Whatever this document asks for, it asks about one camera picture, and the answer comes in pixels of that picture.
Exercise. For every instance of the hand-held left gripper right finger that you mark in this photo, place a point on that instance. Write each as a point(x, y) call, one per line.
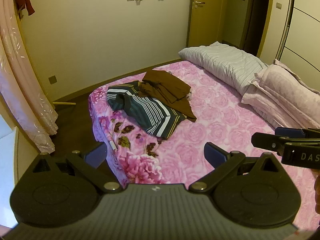
point(213, 155)

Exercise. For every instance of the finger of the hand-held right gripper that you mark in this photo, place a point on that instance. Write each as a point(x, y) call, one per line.
point(267, 142)
point(287, 131)

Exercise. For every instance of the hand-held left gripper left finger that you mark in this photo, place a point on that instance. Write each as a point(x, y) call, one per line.
point(96, 155)

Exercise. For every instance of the brown garment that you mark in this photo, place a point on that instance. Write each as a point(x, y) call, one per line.
point(165, 85)

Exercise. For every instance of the small white tube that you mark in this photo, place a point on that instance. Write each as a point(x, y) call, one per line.
point(112, 145)

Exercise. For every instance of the pink floral blanket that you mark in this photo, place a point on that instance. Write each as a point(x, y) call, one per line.
point(212, 120)

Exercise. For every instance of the folded pink quilt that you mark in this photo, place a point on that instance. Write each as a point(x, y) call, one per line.
point(282, 92)

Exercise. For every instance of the wooden stick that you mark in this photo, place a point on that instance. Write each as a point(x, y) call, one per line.
point(63, 103)

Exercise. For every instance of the dark green striped garment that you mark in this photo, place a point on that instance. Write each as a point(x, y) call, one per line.
point(147, 110)

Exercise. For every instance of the grey striped duvet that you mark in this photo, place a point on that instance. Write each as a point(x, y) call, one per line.
point(225, 62)

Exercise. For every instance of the pink patterned curtain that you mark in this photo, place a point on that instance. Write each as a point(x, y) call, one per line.
point(25, 80)

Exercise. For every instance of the white wardrobe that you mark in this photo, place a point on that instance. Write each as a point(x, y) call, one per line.
point(302, 25)

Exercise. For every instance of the wooden door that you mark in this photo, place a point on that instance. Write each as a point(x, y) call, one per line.
point(207, 20)

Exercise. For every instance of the dark low wall socket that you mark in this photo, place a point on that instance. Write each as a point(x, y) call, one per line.
point(52, 79)

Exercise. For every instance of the beige wall switch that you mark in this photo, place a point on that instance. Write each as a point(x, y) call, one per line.
point(278, 5)

